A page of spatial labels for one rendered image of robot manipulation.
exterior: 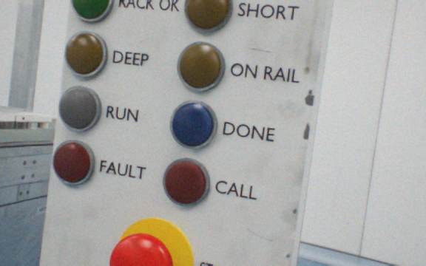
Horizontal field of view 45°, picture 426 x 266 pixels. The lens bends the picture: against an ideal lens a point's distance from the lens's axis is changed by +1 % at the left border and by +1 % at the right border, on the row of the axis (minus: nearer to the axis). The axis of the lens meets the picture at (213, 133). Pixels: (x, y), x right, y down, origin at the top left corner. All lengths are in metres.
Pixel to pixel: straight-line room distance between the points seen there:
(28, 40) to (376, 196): 2.62
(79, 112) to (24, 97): 1.50
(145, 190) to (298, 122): 0.11
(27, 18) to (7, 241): 0.76
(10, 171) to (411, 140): 2.81
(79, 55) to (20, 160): 1.06
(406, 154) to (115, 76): 3.38
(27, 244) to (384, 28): 2.85
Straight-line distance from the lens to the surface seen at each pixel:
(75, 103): 0.34
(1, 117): 1.34
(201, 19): 0.31
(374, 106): 3.70
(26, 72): 1.84
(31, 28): 1.84
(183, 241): 0.32
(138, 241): 0.31
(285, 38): 0.31
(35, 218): 1.58
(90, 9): 0.34
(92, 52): 0.34
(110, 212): 0.34
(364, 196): 3.72
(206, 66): 0.31
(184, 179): 0.31
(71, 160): 0.34
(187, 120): 0.31
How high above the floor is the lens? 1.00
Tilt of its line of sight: 3 degrees down
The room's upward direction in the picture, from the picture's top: 7 degrees clockwise
